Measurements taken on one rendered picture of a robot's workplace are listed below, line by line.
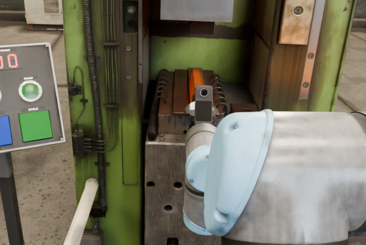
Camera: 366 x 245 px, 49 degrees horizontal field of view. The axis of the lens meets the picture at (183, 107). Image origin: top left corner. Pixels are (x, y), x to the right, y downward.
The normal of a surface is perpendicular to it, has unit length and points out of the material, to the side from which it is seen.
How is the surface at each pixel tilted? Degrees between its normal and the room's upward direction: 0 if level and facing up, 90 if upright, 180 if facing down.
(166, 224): 90
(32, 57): 60
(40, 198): 0
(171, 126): 90
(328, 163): 50
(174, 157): 90
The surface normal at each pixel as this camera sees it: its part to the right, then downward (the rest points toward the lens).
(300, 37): 0.00, 0.40
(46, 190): 0.04, -0.91
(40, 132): 0.39, -0.13
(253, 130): 0.03, -0.77
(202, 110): 0.00, -0.18
